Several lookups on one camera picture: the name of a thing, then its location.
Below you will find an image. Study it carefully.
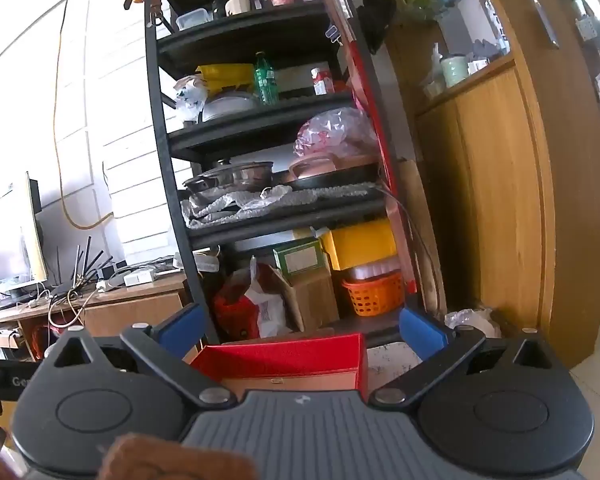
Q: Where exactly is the cardboard box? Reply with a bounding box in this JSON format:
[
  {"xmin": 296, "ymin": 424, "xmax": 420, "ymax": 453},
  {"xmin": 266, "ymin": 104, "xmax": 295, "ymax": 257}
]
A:
[{"xmin": 267, "ymin": 262, "xmax": 341, "ymax": 333}]

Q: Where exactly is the black hanging bag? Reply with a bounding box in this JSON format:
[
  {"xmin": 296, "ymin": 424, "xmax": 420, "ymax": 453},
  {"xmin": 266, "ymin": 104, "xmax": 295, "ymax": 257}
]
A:
[{"xmin": 350, "ymin": 0, "xmax": 398, "ymax": 53}]

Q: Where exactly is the red plastic bag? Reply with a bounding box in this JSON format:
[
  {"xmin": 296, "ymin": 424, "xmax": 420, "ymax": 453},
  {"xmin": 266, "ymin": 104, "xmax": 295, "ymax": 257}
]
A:
[{"xmin": 212, "ymin": 265, "xmax": 276, "ymax": 341}]

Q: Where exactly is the crumpled white plastic bag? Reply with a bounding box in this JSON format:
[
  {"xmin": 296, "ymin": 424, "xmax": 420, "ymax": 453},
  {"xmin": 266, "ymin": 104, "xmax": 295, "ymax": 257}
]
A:
[{"xmin": 445, "ymin": 307, "xmax": 503, "ymax": 338}]

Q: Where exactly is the yellow box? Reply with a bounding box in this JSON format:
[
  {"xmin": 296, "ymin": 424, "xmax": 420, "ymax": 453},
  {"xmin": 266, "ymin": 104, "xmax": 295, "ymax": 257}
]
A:
[{"xmin": 321, "ymin": 220, "xmax": 398, "ymax": 271}]

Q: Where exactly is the yellow cable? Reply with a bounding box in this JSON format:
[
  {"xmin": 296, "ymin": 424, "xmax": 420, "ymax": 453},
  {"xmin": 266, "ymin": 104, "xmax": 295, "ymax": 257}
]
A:
[{"xmin": 52, "ymin": 0, "xmax": 116, "ymax": 228}]

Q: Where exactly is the red white carton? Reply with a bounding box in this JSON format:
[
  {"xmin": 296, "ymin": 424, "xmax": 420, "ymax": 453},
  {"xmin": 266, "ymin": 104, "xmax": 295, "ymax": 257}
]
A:
[{"xmin": 310, "ymin": 67, "xmax": 336, "ymax": 96}]

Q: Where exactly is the small white plastic bag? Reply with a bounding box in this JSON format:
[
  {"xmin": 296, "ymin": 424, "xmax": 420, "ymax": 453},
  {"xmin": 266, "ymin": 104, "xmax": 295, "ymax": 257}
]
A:
[{"xmin": 174, "ymin": 75, "xmax": 208, "ymax": 122}]

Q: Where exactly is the black router with antennas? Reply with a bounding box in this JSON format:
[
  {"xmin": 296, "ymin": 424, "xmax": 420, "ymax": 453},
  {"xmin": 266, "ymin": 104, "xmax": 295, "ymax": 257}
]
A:
[{"xmin": 50, "ymin": 232, "xmax": 126, "ymax": 297}]

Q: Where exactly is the red bag under desk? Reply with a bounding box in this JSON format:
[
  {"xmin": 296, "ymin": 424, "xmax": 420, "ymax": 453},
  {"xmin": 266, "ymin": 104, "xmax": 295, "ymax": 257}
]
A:
[{"xmin": 27, "ymin": 324, "xmax": 68, "ymax": 358}]

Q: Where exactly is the black shelf rack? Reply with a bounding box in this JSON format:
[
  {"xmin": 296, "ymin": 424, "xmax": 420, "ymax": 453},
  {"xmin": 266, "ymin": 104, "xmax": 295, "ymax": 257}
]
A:
[{"xmin": 142, "ymin": 0, "xmax": 421, "ymax": 346}]

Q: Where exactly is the wooden cabinet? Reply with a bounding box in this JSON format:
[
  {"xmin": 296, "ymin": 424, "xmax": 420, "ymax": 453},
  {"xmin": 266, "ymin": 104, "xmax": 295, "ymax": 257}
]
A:
[{"xmin": 380, "ymin": 0, "xmax": 600, "ymax": 368}]

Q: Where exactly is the brown fuzzy cloth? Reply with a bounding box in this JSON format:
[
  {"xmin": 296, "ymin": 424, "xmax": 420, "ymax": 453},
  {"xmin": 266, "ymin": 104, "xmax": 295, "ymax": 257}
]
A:
[{"xmin": 100, "ymin": 434, "xmax": 258, "ymax": 480}]

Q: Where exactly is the white printed plastic bag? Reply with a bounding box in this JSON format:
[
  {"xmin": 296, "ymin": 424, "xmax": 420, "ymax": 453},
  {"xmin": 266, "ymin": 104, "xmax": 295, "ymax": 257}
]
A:
[{"xmin": 242, "ymin": 255, "xmax": 293, "ymax": 338}]

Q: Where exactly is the red board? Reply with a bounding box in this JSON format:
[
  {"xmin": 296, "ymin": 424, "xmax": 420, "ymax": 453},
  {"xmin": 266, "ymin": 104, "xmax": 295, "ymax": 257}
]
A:
[{"xmin": 325, "ymin": 0, "xmax": 418, "ymax": 296}]

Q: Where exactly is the green ceramic mug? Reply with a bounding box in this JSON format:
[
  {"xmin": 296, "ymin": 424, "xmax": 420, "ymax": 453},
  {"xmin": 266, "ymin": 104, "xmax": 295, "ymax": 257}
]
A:
[{"xmin": 440, "ymin": 55, "xmax": 470, "ymax": 88}]

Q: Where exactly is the clear bag red print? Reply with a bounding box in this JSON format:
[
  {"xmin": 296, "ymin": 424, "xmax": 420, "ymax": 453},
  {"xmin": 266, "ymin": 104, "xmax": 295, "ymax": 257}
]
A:
[{"xmin": 293, "ymin": 107, "xmax": 376, "ymax": 161}]

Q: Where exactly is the clear plastic container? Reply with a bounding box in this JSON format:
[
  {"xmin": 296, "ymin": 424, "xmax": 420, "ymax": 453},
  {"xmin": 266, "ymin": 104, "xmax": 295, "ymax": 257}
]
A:
[{"xmin": 176, "ymin": 8, "xmax": 216, "ymax": 31}]

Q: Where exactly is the red box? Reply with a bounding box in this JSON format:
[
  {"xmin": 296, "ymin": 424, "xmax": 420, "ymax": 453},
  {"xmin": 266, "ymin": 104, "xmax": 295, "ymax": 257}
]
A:
[{"xmin": 187, "ymin": 332, "xmax": 368, "ymax": 393}]

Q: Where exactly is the pink pan lid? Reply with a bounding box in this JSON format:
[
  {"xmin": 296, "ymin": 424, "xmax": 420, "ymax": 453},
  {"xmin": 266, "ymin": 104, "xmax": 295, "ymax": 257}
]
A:
[{"xmin": 287, "ymin": 155, "xmax": 338, "ymax": 181}]

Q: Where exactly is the white plastic tub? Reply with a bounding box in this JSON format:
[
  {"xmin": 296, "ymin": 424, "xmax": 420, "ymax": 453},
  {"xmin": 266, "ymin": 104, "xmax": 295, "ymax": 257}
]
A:
[{"xmin": 347, "ymin": 257, "xmax": 401, "ymax": 281}]

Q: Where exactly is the wooden board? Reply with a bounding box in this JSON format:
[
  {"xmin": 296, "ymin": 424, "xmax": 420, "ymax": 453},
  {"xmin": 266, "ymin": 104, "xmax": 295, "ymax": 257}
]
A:
[{"xmin": 397, "ymin": 157, "xmax": 448, "ymax": 316}]

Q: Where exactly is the dark frying pan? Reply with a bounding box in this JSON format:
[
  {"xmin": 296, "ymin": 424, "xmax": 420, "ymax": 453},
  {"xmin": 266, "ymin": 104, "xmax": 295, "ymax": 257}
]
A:
[{"xmin": 280, "ymin": 162, "xmax": 381, "ymax": 191}]

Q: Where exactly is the green box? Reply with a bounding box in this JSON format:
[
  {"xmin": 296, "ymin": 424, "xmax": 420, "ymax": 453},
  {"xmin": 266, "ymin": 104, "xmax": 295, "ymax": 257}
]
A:
[{"xmin": 272, "ymin": 239, "xmax": 326, "ymax": 276}]

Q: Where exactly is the orange plastic basket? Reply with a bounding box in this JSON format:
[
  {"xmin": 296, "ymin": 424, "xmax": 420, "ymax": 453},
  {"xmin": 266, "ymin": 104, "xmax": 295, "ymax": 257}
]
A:
[{"xmin": 341, "ymin": 270, "xmax": 406, "ymax": 317}]

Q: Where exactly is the metal bowl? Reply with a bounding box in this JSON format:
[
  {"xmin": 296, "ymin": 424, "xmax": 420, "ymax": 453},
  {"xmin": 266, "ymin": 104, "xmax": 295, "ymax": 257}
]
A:
[{"xmin": 182, "ymin": 160, "xmax": 276, "ymax": 196}]

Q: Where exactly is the computer monitor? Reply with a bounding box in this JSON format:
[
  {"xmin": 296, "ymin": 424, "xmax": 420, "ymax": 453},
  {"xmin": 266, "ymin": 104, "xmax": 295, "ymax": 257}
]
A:
[{"xmin": 0, "ymin": 170, "xmax": 48, "ymax": 301}]

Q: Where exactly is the wooden media desk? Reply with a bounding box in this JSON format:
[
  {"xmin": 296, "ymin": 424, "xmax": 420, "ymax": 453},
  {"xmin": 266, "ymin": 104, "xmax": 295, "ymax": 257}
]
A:
[{"xmin": 0, "ymin": 270, "xmax": 201, "ymax": 361}]

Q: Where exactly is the bubble wrap sheet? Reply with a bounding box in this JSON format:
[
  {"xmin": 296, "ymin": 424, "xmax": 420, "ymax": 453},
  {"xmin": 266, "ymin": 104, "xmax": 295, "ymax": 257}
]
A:
[{"xmin": 180, "ymin": 185, "xmax": 386, "ymax": 228}]

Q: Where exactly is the yellow packet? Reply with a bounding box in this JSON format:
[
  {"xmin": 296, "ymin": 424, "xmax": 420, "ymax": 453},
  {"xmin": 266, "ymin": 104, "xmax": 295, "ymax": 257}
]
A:
[{"xmin": 196, "ymin": 63, "xmax": 256, "ymax": 93}]

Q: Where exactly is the green glass bottle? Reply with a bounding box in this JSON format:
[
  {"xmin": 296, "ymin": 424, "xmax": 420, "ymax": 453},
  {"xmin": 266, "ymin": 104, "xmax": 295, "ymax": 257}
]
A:
[{"xmin": 253, "ymin": 51, "xmax": 280, "ymax": 106}]

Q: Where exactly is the white plate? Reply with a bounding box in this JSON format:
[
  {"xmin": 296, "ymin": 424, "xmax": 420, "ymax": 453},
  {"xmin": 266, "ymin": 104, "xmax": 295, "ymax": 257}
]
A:
[{"xmin": 200, "ymin": 92, "xmax": 258, "ymax": 123}]

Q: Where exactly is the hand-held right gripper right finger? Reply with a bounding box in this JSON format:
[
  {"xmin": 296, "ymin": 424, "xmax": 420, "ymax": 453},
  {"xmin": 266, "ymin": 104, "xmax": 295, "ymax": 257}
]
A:
[{"xmin": 369, "ymin": 306, "xmax": 565, "ymax": 409}]

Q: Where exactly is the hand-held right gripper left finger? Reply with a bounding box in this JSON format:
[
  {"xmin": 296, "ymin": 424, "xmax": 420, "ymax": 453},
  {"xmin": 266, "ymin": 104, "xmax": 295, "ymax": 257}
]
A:
[{"xmin": 45, "ymin": 302, "xmax": 238, "ymax": 409}]

